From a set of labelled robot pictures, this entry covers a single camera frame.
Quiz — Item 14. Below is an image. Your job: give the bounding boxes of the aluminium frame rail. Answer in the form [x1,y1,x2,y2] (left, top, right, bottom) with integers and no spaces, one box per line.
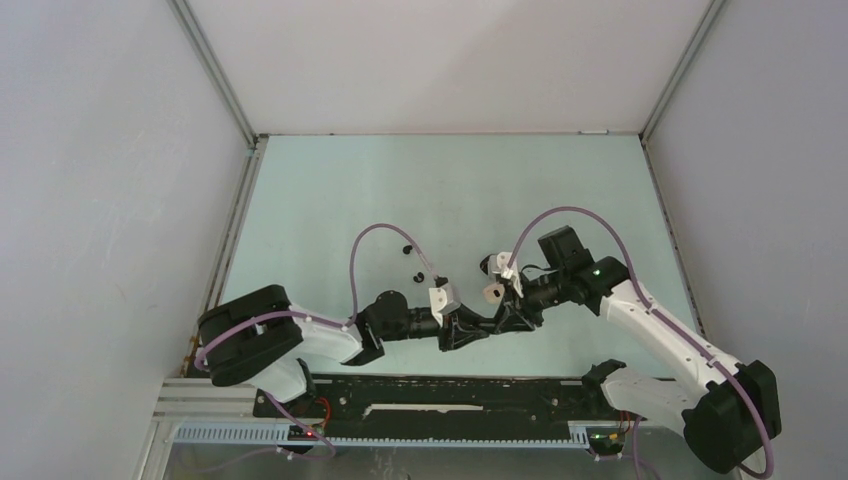
[136,378,656,479]

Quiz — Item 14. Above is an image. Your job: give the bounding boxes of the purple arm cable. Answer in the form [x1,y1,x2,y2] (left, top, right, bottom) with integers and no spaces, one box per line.
[193,223,442,372]
[507,205,776,480]

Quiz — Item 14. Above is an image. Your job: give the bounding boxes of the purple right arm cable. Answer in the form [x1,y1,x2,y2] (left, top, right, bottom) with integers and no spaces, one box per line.
[507,205,776,480]

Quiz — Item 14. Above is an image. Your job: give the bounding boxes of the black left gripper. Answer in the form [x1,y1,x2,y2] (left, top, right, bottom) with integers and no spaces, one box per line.
[379,301,488,351]

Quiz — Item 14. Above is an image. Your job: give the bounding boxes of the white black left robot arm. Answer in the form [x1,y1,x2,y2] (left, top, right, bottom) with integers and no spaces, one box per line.
[194,284,505,417]

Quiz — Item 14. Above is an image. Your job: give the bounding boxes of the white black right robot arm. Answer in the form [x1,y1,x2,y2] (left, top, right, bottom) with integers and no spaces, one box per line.
[482,226,782,474]

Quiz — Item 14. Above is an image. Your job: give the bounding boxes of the pink charging case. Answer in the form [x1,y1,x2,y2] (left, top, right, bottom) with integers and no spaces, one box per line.
[482,282,505,305]

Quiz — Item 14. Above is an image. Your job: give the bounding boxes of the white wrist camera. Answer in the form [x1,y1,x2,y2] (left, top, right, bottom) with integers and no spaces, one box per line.
[486,252,524,298]
[428,282,462,327]

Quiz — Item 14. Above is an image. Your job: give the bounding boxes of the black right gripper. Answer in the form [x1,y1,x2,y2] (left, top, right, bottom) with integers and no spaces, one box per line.
[494,268,570,333]

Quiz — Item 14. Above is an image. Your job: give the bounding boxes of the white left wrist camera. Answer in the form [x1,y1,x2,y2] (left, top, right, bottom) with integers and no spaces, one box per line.
[428,282,462,327]

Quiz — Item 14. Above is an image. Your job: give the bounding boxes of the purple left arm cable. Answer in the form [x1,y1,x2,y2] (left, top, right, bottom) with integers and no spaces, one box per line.
[193,223,442,372]

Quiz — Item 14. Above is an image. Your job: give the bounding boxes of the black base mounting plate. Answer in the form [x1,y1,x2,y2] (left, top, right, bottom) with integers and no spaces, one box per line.
[290,374,637,442]

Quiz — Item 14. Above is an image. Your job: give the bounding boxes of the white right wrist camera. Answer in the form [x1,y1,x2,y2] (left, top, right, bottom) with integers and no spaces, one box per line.
[486,252,524,298]

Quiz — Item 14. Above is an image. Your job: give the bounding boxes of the grey slotted cable duct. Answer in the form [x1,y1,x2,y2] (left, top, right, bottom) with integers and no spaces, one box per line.
[173,423,591,446]

